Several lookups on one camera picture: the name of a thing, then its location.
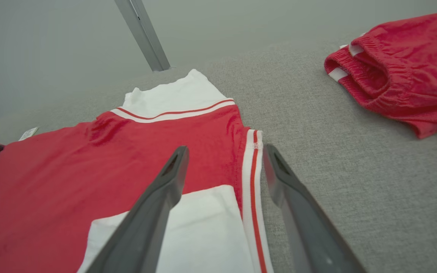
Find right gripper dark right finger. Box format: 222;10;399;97
263;144;367;273

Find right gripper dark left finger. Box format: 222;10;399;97
86;146;190;273

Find red white striped jersey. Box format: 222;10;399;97
0;69;275;273

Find red Bulls shorts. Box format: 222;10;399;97
324;12;437;139

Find grey metal wall post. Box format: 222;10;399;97
114;0;171;72

